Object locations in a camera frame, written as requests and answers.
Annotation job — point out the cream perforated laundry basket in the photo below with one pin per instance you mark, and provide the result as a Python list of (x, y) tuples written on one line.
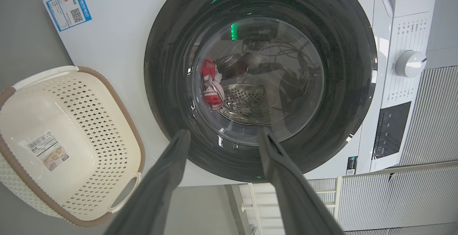
[(89, 113)]

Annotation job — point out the blue energy label sticker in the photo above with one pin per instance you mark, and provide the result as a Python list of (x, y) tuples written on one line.
[(68, 9)]

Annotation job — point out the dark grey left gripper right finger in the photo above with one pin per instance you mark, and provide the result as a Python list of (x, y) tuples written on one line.
[(290, 192)]

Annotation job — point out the white front-load washing machine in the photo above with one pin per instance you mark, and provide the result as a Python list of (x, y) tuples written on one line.
[(118, 49)]

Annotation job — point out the small black QR sticker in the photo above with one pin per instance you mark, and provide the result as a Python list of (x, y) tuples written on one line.
[(351, 165)]

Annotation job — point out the printed product label sticker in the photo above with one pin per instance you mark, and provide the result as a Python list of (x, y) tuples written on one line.
[(47, 151)]

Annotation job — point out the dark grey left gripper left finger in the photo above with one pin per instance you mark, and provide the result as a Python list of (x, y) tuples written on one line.
[(157, 192)]

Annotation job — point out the white metal rack frame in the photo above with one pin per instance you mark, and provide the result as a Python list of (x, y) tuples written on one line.
[(286, 205)]

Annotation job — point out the red garment white striped trim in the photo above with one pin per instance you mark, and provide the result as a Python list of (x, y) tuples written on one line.
[(213, 99)]

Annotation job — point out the black round glass washer door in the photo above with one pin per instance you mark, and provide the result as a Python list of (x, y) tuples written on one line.
[(168, 67)]

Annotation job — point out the black washer display panel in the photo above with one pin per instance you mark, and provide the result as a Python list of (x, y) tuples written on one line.
[(391, 129)]

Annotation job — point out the white control dial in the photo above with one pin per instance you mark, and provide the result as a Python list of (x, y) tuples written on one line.
[(409, 64)]

